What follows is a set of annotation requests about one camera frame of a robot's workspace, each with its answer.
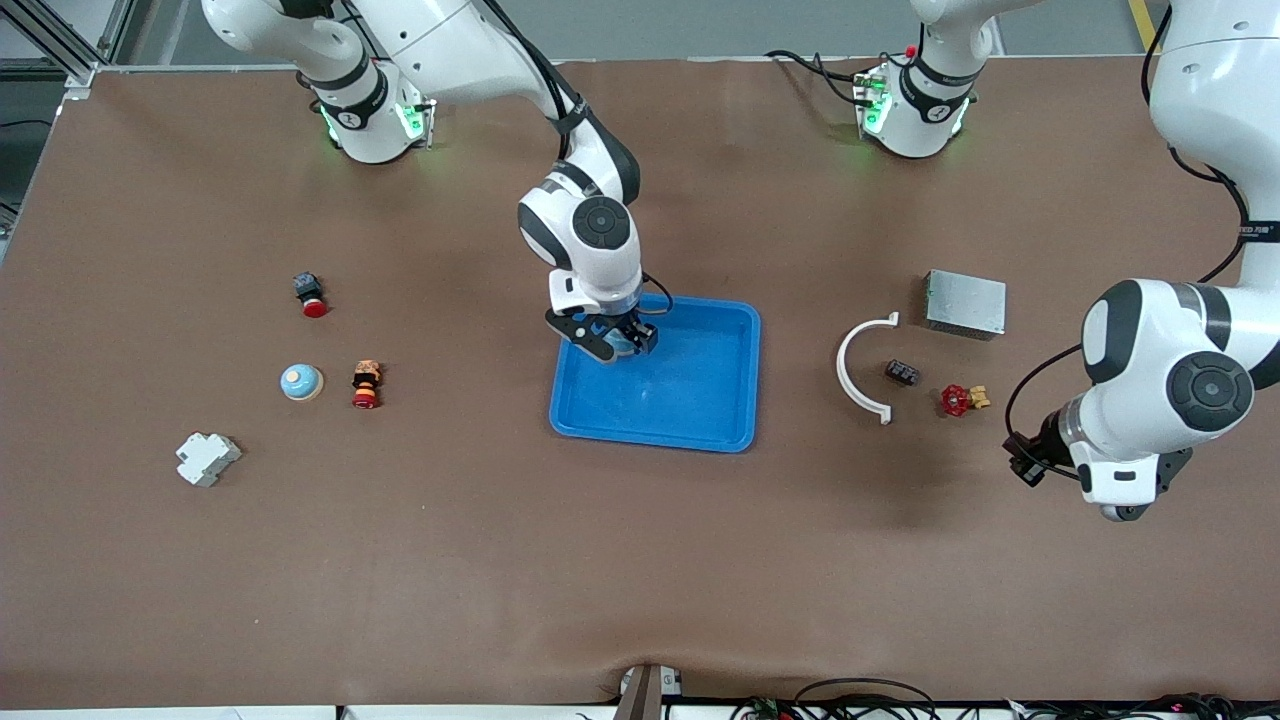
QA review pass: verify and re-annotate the blue plastic tray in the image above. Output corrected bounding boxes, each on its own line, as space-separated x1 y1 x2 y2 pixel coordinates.
548 296 762 454

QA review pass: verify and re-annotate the silver metal power supply box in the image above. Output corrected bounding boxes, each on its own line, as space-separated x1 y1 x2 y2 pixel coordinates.
922 269 1008 341

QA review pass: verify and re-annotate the white curved pipe clamp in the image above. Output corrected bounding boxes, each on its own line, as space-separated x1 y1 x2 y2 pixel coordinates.
836 312 900 425

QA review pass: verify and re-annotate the white circuit breaker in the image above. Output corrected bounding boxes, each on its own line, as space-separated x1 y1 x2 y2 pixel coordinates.
176 432 243 488

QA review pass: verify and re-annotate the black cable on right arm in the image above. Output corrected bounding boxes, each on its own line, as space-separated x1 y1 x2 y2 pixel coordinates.
480 0 673 316

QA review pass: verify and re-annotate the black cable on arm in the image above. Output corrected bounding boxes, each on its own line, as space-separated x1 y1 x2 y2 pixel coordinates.
1005 0 1253 471
480 0 673 316

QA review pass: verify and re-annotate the black cable bundle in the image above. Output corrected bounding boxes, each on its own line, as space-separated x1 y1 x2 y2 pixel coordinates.
1000 693 1280 720

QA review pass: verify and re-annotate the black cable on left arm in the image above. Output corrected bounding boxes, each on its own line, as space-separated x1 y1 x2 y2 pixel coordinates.
1005 0 1253 471

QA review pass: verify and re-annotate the black cable loop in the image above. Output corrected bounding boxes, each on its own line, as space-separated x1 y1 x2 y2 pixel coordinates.
795 678 941 720

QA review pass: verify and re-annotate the black cable at arm base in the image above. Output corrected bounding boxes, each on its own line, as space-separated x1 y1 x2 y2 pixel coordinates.
765 50 863 101

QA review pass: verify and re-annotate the grey metal table bracket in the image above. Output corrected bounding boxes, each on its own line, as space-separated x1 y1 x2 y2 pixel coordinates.
615 665 686 720

